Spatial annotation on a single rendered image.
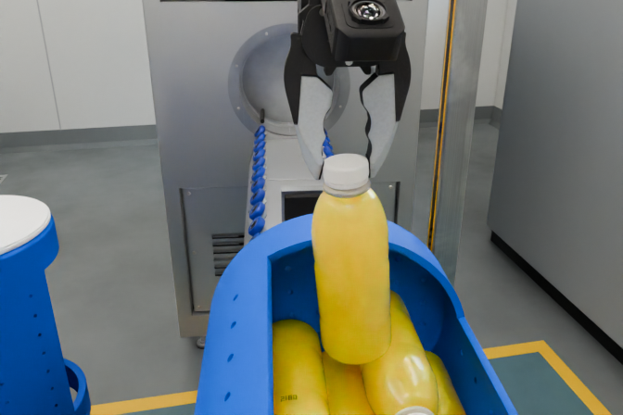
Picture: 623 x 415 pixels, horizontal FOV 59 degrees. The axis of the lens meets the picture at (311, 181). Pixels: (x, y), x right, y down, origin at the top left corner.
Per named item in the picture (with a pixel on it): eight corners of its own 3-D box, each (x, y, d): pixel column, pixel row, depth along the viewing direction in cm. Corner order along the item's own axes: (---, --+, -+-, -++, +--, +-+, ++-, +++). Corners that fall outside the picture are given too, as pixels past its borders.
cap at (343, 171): (362, 191, 45) (362, 170, 44) (317, 188, 46) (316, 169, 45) (374, 172, 48) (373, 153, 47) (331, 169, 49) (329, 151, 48)
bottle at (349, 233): (384, 373, 50) (377, 198, 43) (312, 360, 52) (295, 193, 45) (397, 325, 56) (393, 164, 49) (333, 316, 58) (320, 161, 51)
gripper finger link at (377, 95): (391, 152, 52) (378, 56, 48) (406, 175, 47) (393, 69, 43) (360, 158, 52) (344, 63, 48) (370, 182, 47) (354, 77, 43)
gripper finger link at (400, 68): (412, 113, 46) (400, 6, 43) (416, 119, 45) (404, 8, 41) (357, 124, 46) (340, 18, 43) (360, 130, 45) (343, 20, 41)
